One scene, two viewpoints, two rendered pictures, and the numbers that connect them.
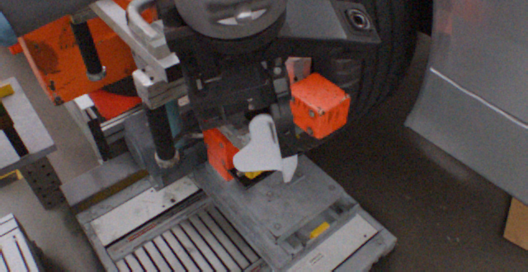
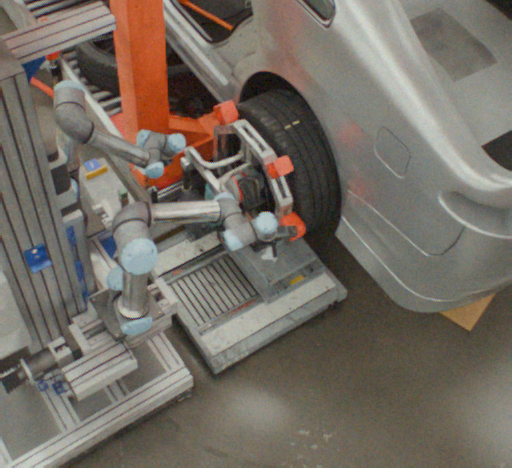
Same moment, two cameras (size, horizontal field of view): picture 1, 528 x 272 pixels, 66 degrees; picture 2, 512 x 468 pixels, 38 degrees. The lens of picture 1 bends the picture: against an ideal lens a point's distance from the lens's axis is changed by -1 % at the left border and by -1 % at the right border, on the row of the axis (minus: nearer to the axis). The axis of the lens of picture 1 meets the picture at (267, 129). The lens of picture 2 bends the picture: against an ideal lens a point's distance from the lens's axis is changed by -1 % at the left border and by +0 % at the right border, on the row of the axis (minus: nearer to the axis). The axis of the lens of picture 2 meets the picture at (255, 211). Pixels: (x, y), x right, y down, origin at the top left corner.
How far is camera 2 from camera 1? 2.45 m
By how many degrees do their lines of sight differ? 8
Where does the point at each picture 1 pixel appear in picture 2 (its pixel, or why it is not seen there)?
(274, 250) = (267, 289)
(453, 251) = (385, 304)
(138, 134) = not seen: hidden behind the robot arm
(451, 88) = (348, 226)
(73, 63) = not seen: hidden behind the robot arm
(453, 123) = (349, 239)
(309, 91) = (289, 221)
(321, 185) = (301, 252)
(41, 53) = not seen: hidden behind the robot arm
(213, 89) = (260, 244)
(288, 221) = (277, 272)
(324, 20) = (284, 232)
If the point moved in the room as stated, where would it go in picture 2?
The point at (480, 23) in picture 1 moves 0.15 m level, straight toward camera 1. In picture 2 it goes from (353, 208) to (334, 232)
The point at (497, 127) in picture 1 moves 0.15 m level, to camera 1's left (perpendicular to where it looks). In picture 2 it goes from (361, 245) to (325, 241)
